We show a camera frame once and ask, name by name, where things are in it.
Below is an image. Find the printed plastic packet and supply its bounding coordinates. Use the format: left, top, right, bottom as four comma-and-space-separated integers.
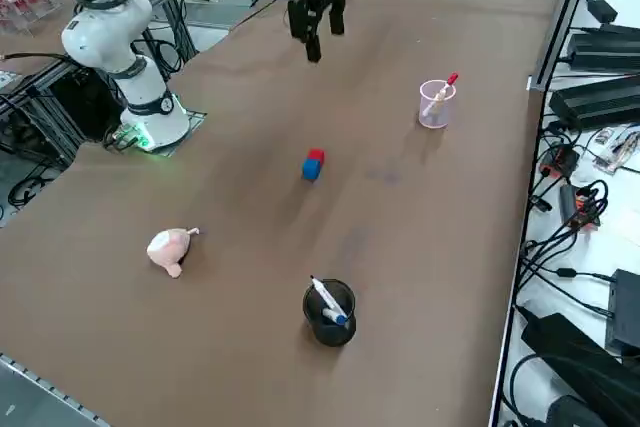
593, 125, 640, 176

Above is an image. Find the black box device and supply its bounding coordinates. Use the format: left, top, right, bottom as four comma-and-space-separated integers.
604, 269, 640, 354

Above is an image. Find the orange plug connector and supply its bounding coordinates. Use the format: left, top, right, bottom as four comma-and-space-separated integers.
569, 196, 604, 232

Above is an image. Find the red capped pen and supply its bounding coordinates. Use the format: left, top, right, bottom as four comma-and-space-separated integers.
422, 71, 460, 118

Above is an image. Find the grey perforated rail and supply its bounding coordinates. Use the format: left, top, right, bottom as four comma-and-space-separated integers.
0, 352, 109, 427

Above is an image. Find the black cable white tip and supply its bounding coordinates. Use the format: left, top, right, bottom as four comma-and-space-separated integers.
0, 50, 72, 62

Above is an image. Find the white marker blue cap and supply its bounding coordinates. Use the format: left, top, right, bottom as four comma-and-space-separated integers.
309, 274, 350, 326

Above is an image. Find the aluminium frame post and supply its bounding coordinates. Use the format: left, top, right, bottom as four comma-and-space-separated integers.
528, 0, 601, 92

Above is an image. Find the small black adapter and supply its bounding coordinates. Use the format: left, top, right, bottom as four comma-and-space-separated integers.
585, 0, 620, 24

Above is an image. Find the large black equipment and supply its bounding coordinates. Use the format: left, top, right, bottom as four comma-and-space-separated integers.
519, 313, 640, 427

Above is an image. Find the slim black adapter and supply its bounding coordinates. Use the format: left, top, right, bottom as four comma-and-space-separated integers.
558, 184, 581, 224

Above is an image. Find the black power brick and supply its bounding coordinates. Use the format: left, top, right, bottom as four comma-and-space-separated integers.
548, 74, 640, 132
568, 32, 640, 73

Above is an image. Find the black pen holder cup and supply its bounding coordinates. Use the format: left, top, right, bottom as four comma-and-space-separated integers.
301, 278, 358, 348

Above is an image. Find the pink plush toy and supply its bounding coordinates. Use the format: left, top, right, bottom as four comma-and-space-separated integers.
145, 226, 202, 279

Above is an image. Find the aluminium frame structure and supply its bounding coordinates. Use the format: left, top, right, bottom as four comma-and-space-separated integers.
0, 54, 126, 168

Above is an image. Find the clear pink plastic cup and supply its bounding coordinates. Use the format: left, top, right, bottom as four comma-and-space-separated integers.
418, 78, 458, 130

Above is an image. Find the orange black connector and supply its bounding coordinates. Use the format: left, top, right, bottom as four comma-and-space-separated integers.
541, 144, 581, 179

